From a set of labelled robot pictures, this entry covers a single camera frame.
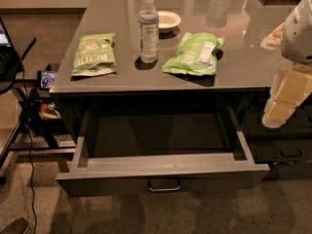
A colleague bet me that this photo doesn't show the white bowl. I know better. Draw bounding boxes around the white bowl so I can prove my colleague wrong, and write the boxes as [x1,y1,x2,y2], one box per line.
[158,11,181,33]

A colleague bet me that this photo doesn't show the green chip bag left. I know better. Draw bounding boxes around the green chip bag left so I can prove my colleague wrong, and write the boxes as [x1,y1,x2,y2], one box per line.
[71,33,117,77]

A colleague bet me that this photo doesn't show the grey drawer cabinet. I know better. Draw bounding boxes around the grey drawer cabinet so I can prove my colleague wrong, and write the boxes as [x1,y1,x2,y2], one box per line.
[52,0,311,188]

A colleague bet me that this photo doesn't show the black cable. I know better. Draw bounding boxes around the black cable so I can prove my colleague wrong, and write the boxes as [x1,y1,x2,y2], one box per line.
[19,58,38,234]

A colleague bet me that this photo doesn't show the black laptop stand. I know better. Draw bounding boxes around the black laptop stand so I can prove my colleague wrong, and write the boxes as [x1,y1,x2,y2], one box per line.
[0,34,75,184]

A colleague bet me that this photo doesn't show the clear water bottle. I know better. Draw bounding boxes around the clear water bottle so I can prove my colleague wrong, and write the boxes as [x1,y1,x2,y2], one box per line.
[138,0,159,63]

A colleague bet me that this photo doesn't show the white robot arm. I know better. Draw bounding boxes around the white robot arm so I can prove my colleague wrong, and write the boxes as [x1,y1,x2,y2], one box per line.
[260,0,312,129]

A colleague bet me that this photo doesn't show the grey top drawer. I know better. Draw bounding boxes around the grey top drawer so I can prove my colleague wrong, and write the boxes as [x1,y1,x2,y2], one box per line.
[57,107,269,197]

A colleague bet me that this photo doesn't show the colourful items on shelf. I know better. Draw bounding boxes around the colourful items on shelf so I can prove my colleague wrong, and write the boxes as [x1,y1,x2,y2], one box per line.
[39,102,61,120]

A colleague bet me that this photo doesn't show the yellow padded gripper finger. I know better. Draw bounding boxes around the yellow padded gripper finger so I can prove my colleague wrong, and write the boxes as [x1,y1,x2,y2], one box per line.
[262,63,312,129]

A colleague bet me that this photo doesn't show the black laptop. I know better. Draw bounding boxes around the black laptop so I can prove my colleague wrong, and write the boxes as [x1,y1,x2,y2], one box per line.
[0,18,19,80]

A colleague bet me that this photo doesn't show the dark shoe tip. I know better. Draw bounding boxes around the dark shoe tip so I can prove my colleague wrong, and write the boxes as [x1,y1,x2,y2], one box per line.
[0,217,29,234]

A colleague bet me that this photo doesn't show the smartphone with lit screen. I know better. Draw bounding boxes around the smartphone with lit screen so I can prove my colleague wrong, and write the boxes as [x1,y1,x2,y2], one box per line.
[38,71,57,91]

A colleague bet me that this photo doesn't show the green snack bag right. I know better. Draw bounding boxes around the green snack bag right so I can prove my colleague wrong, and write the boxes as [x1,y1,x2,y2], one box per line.
[162,32,225,76]

